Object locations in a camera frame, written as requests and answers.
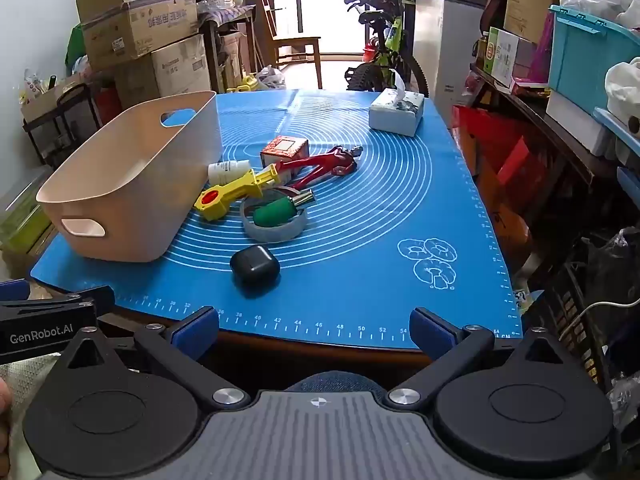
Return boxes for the small red patterned box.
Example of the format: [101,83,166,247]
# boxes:
[260,135,310,181]

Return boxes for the crumpled plastic bag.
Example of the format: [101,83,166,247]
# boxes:
[257,65,287,91]

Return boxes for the red pliers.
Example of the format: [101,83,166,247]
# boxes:
[287,145,364,188]

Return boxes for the small cardboard box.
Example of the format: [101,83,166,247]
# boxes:
[20,77,83,122]

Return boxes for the large brown cardboard box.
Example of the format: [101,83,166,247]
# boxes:
[115,34,213,108]

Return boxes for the beige plastic basket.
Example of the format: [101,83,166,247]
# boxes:
[36,91,223,263]

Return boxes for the blue silicone baking mat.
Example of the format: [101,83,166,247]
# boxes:
[30,89,523,353]

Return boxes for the dark wooden sideboard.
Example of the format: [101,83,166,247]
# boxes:
[470,62,640,201]

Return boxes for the yellow plastic toy tool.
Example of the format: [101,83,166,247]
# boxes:
[194,164,281,221]

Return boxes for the green container with clear lid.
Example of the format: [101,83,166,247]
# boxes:
[0,170,55,256]

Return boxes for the green handled tool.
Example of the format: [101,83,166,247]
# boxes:
[252,190,317,227]

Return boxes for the taped open cardboard box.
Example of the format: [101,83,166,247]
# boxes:
[75,0,201,73]

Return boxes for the small white bottle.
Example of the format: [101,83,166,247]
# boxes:
[207,159,251,186]

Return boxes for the black earbud case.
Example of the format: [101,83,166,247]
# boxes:
[230,246,281,288]

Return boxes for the white cable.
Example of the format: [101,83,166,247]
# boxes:
[547,297,640,342]

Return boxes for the wooden chair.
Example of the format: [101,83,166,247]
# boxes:
[255,0,323,88]

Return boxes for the black plastic crate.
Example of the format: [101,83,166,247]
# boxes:
[545,260,617,392]

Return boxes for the patterned tissue box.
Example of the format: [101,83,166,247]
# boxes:
[368,71,426,137]

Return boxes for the tall brown cardboard box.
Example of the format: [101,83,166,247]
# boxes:
[502,0,568,46]

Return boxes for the green and black bicycle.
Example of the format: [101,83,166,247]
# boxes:
[332,0,431,98]

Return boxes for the black metal rack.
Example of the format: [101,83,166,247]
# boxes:
[22,80,101,168]

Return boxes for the grey tape roll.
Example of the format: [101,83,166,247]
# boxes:
[240,187,308,243]

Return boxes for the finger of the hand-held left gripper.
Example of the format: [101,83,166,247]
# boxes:
[0,278,116,320]

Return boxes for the person's left hand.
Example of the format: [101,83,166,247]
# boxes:
[0,378,12,463]

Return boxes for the green and white carton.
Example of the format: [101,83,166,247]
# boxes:
[482,26,538,88]

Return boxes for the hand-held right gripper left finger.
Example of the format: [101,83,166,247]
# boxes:
[60,305,252,411]

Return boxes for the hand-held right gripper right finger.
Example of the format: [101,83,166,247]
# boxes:
[387,307,568,409]

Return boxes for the teal plastic storage bin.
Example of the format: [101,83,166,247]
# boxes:
[547,4,640,116]

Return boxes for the red bag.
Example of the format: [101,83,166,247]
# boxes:
[452,105,548,223]

